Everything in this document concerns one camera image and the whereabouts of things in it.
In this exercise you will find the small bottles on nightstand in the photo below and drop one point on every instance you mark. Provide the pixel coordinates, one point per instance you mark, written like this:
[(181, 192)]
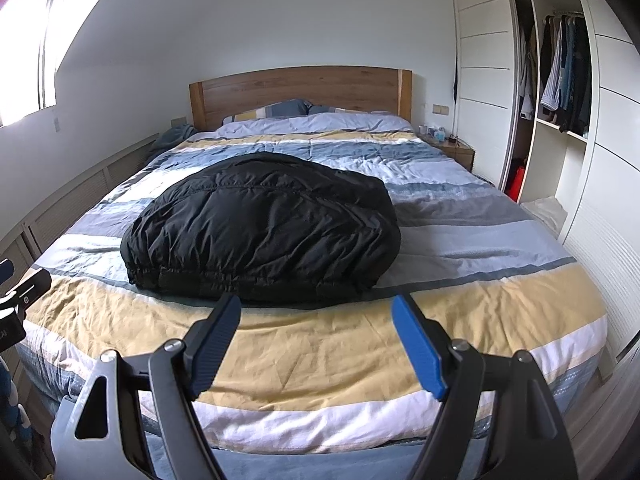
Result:
[(436, 133)]

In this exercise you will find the blue white patterned garment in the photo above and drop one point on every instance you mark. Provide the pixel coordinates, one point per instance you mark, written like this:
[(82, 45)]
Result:
[(7, 390)]

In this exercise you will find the red box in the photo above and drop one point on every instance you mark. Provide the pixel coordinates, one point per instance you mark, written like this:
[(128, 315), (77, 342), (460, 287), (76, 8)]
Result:
[(515, 182)]

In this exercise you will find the bed with striped duvet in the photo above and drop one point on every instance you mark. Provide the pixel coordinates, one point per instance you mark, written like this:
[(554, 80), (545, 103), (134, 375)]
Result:
[(450, 285)]

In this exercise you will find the wooden nightstand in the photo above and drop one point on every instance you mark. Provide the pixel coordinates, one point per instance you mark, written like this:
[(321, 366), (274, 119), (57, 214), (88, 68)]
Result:
[(457, 149)]

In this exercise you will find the row of hanging clothes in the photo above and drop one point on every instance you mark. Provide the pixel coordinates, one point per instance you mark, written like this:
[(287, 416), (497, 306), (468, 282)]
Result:
[(565, 75)]

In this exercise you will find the window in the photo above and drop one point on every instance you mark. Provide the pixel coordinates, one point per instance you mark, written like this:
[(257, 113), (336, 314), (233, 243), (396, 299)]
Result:
[(30, 60)]

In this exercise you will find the crumpled blue cloth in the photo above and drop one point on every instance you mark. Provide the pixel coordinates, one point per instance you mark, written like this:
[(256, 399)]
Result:
[(172, 141)]

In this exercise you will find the black puffer jacket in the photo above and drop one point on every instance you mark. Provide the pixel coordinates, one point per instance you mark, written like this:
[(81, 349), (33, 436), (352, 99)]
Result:
[(260, 230)]

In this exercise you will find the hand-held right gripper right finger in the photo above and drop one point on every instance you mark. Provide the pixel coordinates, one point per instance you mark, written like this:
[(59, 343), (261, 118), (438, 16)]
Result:
[(420, 345)]

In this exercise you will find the white folded cloth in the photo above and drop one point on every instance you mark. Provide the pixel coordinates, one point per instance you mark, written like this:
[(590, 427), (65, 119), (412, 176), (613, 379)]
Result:
[(545, 211)]

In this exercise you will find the white wardrobe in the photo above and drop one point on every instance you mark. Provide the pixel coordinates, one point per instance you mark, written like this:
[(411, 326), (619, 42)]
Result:
[(482, 50)]

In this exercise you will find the beige wall switch panel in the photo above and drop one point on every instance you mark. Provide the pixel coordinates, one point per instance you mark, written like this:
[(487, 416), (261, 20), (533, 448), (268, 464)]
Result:
[(178, 121), (440, 108)]

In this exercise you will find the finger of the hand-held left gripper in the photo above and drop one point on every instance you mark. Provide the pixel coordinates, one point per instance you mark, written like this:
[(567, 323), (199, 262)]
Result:
[(32, 285), (4, 271)]

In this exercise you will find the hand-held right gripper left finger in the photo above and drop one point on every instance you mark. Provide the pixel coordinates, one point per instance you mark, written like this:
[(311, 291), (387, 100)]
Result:
[(212, 345)]

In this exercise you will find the wooden bed headboard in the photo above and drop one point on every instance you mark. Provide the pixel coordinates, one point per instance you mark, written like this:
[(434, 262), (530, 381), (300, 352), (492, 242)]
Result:
[(300, 90)]

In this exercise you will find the low louvred cabinet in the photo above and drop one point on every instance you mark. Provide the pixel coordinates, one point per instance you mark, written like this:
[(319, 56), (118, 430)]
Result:
[(75, 195)]

